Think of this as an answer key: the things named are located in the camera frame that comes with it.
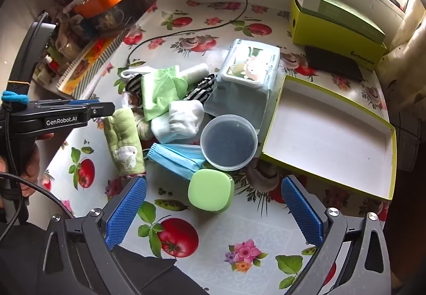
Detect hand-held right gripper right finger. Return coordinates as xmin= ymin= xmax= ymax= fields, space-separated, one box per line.
xmin=281 ymin=175 xmax=391 ymax=295

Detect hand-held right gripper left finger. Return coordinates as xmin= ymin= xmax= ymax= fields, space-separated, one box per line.
xmin=36 ymin=176 xmax=149 ymax=295

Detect clear plastic bag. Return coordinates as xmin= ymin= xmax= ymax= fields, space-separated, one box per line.
xmin=121 ymin=92 xmax=144 ymax=110

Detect green towel with sheep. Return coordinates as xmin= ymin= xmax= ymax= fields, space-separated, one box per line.
xmin=101 ymin=107 xmax=147 ymax=177

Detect small striped sock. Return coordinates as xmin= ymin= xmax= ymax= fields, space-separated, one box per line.
xmin=125 ymin=75 xmax=144 ymax=96

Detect white knit cloth bundle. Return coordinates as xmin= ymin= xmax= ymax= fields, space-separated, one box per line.
xmin=133 ymin=109 xmax=157 ymax=141

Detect light green cloth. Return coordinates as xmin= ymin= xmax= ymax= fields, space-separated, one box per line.
xmin=140 ymin=65 xmax=189 ymax=121

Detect blue face mask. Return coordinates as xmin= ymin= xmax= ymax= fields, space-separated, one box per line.
xmin=146 ymin=144 xmax=208 ymax=181

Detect yellow-green box lid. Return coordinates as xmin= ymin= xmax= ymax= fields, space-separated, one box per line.
xmin=260 ymin=75 xmax=398 ymax=200

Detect white towel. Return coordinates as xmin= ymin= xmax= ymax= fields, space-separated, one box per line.
xmin=178 ymin=63 xmax=208 ymax=83

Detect large striped sock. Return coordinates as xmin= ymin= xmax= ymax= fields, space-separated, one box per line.
xmin=186 ymin=73 xmax=217 ymax=103

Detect person's left hand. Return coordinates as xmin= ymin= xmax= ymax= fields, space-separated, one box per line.
xmin=18 ymin=132 xmax=55 ymax=198

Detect patterned flat box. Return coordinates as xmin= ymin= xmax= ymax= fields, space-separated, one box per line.
xmin=57 ymin=36 xmax=121 ymax=100

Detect small white sock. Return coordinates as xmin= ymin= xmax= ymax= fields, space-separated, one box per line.
xmin=120 ymin=65 xmax=157 ymax=80

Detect green rounded case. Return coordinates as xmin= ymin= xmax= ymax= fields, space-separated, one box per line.
xmin=187 ymin=169 xmax=234 ymax=214

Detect floral tablecloth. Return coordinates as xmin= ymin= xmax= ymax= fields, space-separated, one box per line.
xmin=43 ymin=0 xmax=391 ymax=295

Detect clear round plastic container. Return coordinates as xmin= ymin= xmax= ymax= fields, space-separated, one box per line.
xmin=200 ymin=114 xmax=258 ymax=172

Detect wet wipes pack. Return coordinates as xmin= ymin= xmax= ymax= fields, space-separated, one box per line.
xmin=203 ymin=39 xmax=282 ymax=136

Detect black phone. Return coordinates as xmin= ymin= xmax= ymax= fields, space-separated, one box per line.
xmin=304 ymin=45 xmax=363 ymax=83

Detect yellow-green cardboard box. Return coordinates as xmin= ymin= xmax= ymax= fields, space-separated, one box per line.
xmin=288 ymin=0 xmax=388 ymax=66

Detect green and white carton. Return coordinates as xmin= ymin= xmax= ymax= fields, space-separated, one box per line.
xmin=293 ymin=0 xmax=387 ymax=44

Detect black cable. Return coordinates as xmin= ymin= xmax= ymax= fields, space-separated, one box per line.
xmin=126 ymin=0 xmax=249 ymax=67

